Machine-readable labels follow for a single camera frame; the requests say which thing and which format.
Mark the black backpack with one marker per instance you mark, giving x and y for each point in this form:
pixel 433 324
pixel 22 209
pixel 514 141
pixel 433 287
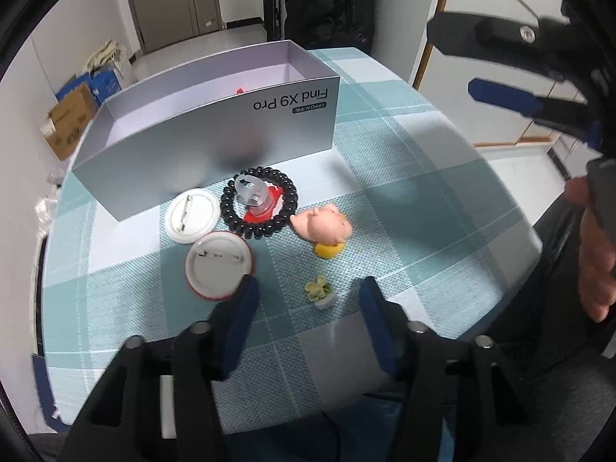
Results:
pixel 316 24

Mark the clear red toy charm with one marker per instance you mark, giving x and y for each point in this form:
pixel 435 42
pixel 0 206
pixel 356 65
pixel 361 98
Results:
pixel 260 199

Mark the pink pig figurine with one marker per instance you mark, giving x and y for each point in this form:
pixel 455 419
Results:
pixel 326 227

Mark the small yellow flower charm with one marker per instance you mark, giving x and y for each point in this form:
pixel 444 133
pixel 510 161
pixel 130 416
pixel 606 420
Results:
pixel 320 292

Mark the brown cardboard box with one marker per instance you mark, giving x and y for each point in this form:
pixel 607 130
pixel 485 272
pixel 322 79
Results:
pixel 67 121

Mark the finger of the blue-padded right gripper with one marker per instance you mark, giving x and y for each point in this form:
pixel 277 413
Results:
pixel 529 101
pixel 491 39

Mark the white pin badge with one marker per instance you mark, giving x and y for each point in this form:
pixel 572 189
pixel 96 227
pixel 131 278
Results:
pixel 192 215

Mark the blue cardboard box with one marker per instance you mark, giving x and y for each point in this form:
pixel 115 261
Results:
pixel 103 84

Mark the silver phone box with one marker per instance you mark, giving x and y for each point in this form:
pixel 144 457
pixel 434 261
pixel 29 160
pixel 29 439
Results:
pixel 186 128

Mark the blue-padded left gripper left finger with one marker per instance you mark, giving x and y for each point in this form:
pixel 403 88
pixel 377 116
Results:
pixel 207 352

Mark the red-rimmed pin badge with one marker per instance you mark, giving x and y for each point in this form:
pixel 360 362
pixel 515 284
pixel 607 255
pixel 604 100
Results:
pixel 216 264

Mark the person's right hand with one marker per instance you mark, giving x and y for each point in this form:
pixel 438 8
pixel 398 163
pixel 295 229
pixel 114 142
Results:
pixel 596 258

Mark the white plastic parcel bag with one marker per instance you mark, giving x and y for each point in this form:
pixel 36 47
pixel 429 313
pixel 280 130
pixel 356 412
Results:
pixel 45 209

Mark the teal checkered tablecloth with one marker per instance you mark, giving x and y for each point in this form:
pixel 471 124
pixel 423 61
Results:
pixel 433 225

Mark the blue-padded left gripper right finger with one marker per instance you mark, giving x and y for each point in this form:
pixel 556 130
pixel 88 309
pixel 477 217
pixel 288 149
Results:
pixel 413 355

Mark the cream tote bag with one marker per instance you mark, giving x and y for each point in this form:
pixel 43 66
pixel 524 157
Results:
pixel 110 55

